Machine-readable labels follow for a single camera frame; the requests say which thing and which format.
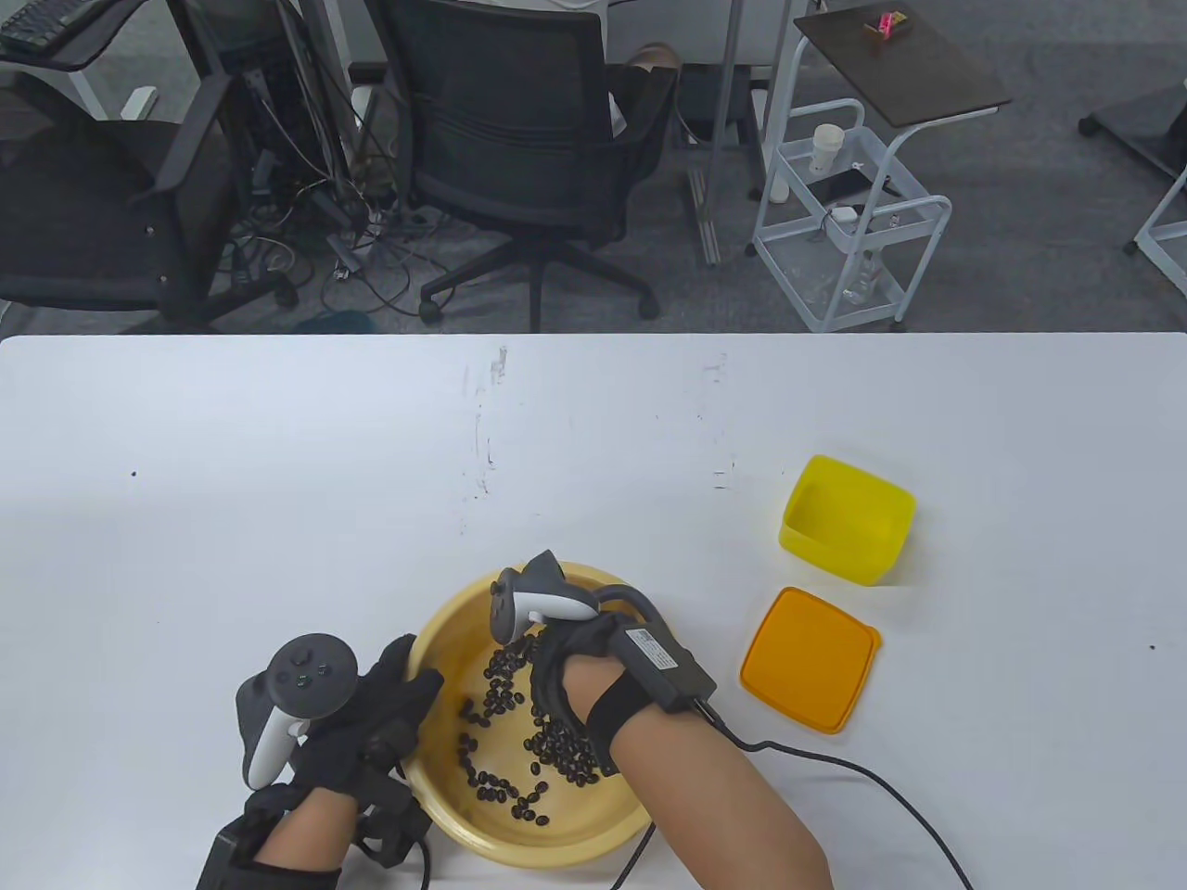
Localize person's right hand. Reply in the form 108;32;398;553
530;614;641;778

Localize person's left hand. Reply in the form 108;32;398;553
243;633;446;868

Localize gray hand controller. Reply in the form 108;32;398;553
236;633;360;791
490;550;664;647

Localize pile of coffee beans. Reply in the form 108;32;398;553
456;635;624;826

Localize yellow plastic basin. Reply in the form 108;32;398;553
405;561;692;868

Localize orange plastic lid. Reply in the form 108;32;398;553
739;587;883;735

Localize yellow plastic container box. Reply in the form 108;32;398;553
778;454;917;587

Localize person's left forearm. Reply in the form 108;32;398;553
250;788;363;890

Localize person's right forearm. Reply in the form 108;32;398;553
561;654;833;890

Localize black right wrist sensor box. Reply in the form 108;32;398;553
619;626;720;713

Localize black wrist sensor box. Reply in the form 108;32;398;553
197;825;270;890
619;626;720;713

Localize black left wrist sensor box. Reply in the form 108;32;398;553
197;825;270;890

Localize black mesh office chair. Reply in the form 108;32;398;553
357;0;678;333

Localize black phone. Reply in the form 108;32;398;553
807;170;900;203

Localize white rolling cart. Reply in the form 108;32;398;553
749;97;953;333

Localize black padded office chair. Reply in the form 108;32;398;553
0;70;298;333

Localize black computer tower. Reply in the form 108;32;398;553
181;0;353;186

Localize dark top side table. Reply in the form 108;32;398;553
762;0;1013;205

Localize gray desk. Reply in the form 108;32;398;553
0;0;142;121

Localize dark rolling platform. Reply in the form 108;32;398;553
1079;82;1187;177

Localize black keyboard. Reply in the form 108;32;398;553
0;0;94;52

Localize black cable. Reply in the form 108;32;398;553
612;705;975;890

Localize tangle of cables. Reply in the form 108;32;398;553
223;93;446;316

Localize aluminium post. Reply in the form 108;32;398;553
686;0;752;268

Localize white metal frame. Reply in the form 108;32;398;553
1125;172;1187;298

